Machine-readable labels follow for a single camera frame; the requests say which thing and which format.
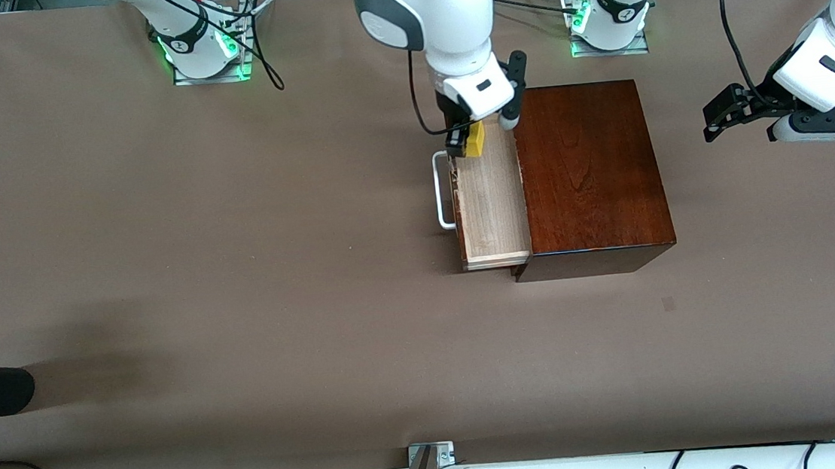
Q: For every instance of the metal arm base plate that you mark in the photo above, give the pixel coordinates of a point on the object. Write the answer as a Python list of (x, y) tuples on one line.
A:
[(609, 52), (215, 78)]

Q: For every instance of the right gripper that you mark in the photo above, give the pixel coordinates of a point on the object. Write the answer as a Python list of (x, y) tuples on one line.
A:
[(451, 120)]

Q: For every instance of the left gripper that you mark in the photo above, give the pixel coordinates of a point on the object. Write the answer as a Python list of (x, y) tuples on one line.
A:
[(763, 103)]

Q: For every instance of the small metal bracket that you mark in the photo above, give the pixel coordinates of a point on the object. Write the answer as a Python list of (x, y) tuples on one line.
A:
[(442, 451)]

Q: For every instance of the small clear tape patch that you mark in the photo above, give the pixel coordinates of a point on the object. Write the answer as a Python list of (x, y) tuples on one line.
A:
[(668, 304)]

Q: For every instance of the wooden drawer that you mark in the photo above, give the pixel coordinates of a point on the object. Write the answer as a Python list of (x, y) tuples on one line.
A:
[(490, 205)]

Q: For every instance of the yellow cube block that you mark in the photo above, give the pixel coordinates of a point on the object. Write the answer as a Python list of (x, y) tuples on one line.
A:
[(477, 140)]

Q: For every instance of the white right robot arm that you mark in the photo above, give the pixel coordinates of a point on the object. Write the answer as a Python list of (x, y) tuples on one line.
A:
[(398, 9)]

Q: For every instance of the dark wooden drawer cabinet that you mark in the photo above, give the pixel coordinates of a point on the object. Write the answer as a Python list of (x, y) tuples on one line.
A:
[(593, 174)]

